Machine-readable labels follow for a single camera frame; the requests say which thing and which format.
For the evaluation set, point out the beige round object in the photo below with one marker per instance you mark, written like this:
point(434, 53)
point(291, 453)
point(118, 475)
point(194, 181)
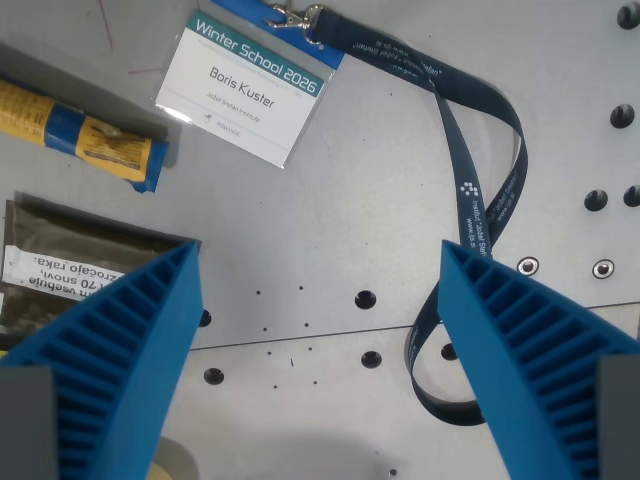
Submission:
point(167, 465)

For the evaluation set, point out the white name badge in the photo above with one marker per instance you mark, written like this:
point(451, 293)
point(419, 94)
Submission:
point(240, 95)

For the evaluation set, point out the brown pouch with white label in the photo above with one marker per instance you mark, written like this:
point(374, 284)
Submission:
point(75, 235)

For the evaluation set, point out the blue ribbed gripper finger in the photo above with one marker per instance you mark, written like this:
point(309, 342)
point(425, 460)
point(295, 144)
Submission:
point(130, 340)
point(505, 340)

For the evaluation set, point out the blue bag with yellow label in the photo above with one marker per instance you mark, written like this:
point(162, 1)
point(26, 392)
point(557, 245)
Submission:
point(115, 150)

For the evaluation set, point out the silver table screw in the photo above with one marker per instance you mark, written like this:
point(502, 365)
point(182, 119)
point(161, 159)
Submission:
point(603, 268)
point(528, 265)

